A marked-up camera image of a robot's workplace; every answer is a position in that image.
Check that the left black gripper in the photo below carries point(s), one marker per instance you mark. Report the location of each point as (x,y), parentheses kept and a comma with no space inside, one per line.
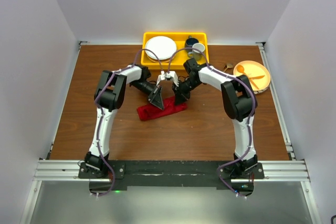
(155,97)

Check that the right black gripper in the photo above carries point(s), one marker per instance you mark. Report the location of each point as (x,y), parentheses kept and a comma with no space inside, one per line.
(181,96)

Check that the red cloth napkin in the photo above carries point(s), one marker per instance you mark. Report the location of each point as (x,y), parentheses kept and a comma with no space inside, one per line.
(150,112)

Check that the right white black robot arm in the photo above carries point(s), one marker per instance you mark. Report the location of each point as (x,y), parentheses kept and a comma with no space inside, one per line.
(239,104)

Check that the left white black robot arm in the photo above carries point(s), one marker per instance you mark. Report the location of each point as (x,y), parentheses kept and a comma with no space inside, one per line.
(108,98)

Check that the wooden plate under white plate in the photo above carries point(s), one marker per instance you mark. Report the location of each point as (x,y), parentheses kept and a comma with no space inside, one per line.
(167,59)

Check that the grey white mug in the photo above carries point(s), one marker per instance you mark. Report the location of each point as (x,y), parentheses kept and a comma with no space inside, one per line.
(196,51)

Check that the yellow plastic bin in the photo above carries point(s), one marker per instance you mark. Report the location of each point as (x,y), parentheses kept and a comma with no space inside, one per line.
(180,54)

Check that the dark blue mug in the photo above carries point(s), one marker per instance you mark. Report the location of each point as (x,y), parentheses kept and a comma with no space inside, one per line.
(189,43)

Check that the brass spoon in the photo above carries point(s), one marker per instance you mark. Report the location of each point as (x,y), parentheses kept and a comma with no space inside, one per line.
(228,66)

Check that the orange wooden spoon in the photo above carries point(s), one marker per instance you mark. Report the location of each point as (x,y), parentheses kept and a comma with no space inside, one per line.
(241,69)

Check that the orange wooden plate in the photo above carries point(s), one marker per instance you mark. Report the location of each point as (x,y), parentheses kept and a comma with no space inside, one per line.
(253,68)

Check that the orange wooden knife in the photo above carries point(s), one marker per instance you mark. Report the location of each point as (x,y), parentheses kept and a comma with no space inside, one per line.
(256,77)

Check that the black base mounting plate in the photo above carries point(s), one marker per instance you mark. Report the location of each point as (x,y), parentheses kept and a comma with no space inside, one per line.
(221,181)

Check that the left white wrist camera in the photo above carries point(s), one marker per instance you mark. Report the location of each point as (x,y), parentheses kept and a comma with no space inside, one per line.
(161,77)

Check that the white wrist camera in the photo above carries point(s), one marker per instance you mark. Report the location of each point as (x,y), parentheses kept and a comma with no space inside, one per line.
(161,77)
(172,76)

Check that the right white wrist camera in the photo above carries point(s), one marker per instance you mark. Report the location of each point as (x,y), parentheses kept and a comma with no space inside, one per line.
(172,76)

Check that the aluminium frame rail right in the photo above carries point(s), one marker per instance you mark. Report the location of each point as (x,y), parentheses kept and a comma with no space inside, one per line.
(286,137)

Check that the aluminium frame rail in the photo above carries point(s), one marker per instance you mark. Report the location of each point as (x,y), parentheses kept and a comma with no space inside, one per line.
(269,171)
(286,137)

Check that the aluminium frame rail front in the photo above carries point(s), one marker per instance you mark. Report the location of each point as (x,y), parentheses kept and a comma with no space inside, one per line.
(269,171)

